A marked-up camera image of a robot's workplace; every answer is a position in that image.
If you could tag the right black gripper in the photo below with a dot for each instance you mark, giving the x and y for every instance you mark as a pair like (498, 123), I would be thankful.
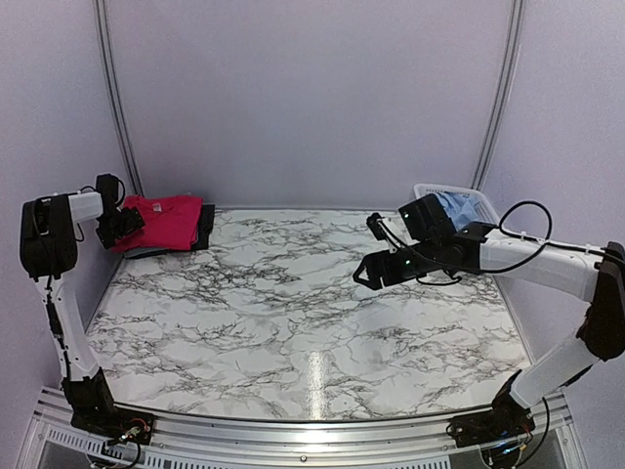
(377, 270)

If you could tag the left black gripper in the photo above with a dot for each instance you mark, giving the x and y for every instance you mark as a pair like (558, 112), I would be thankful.
(133, 220)

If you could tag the magenta t-shirt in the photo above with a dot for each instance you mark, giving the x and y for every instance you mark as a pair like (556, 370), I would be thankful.
(170, 223)

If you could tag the light blue shirt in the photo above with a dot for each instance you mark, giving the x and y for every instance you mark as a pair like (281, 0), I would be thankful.
(461, 208)

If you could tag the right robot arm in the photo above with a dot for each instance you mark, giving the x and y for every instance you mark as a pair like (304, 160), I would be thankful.
(533, 269)

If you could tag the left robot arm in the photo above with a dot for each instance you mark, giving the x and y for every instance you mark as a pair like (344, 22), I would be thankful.
(49, 254)

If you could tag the white plastic laundry basket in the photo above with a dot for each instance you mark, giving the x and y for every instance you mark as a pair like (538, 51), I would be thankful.
(486, 210)

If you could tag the folded light blue jeans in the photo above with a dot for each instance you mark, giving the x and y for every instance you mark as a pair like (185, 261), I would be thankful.
(144, 252)

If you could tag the folded black garment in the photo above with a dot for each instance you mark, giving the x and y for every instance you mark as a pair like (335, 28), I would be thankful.
(203, 230)

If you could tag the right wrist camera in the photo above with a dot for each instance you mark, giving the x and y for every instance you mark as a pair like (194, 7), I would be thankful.
(384, 228)

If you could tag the left wall aluminium profile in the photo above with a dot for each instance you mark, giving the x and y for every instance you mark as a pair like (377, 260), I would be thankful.
(114, 96)

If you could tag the wall aluminium profile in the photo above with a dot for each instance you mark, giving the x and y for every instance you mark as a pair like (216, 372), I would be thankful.
(503, 91)
(114, 96)

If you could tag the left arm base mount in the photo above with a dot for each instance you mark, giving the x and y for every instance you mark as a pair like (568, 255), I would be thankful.
(120, 425)

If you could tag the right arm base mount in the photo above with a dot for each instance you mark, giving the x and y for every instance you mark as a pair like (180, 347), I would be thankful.
(488, 426)

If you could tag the right wall aluminium profile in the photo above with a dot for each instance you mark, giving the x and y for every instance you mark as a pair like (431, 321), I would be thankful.
(503, 91)

